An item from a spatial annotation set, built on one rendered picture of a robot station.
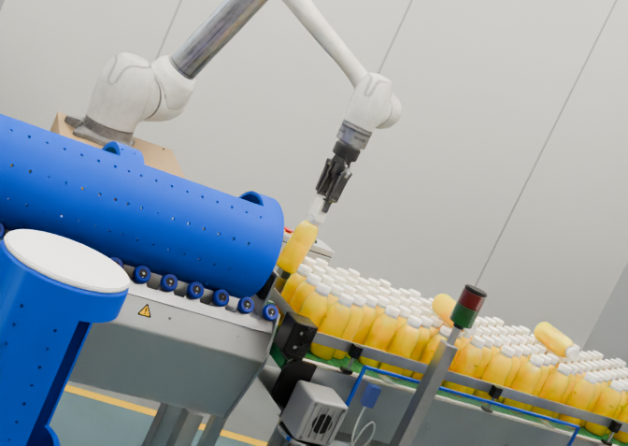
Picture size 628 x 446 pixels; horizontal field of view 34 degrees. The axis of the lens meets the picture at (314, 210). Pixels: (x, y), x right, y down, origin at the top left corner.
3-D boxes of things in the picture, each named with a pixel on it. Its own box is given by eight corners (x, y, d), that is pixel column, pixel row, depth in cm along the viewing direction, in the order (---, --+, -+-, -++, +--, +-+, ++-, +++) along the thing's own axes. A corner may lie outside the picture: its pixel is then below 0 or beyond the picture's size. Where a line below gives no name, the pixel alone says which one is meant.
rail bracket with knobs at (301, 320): (268, 341, 268) (284, 307, 266) (291, 348, 271) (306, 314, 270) (281, 358, 259) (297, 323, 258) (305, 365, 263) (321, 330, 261)
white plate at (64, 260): (11, 263, 197) (9, 268, 197) (142, 301, 210) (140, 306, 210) (-1, 216, 222) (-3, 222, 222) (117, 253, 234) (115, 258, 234)
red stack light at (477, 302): (452, 297, 264) (459, 284, 263) (471, 304, 267) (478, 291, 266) (464, 308, 258) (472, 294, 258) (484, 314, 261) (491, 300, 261)
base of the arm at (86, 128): (67, 119, 321) (73, 102, 319) (134, 144, 325) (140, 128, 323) (58, 129, 303) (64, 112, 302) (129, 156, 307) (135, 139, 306)
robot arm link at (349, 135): (351, 124, 279) (342, 144, 280) (378, 136, 284) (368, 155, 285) (337, 116, 287) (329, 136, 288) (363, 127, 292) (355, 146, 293)
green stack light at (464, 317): (444, 314, 265) (452, 298, 264) (463, 321, 268) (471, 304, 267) (456, 325, 259) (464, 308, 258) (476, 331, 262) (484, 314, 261)
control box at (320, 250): (255, 251, 314) (268, 221, 312) (308, 268, 323) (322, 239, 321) (265, 263, 305) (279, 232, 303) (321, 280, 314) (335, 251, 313)
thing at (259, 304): (241, 299, 284) (260, 259, 282) (249, 301, 285) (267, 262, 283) (253, 314, 275) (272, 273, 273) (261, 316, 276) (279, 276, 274)
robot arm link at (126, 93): (74, 110, 308) (99, 43, 303) (108, 112, 325) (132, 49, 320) (116, 133, 303) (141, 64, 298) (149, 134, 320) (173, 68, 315)
